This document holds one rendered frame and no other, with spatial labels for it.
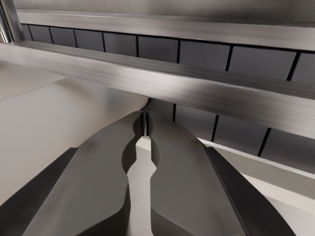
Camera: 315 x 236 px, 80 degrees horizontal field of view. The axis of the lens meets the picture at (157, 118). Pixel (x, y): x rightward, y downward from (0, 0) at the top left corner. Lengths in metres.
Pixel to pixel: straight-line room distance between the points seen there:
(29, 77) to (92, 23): 0.07
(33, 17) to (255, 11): 0.23
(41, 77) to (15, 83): 0.02
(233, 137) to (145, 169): 0.20
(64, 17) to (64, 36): 0.02
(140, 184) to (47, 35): 0.27
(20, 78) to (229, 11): 0.18
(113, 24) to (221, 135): 0.14
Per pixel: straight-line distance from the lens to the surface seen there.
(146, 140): 0.16
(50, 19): 0.25
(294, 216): 0.30
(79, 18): 0.22
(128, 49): 0.18
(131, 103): 0.15
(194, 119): 0.17
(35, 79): 0.20
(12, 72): 0.20
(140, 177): 0.36
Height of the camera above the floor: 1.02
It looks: 49 degrees down
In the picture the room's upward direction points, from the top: 133 degrees counter-clockwise
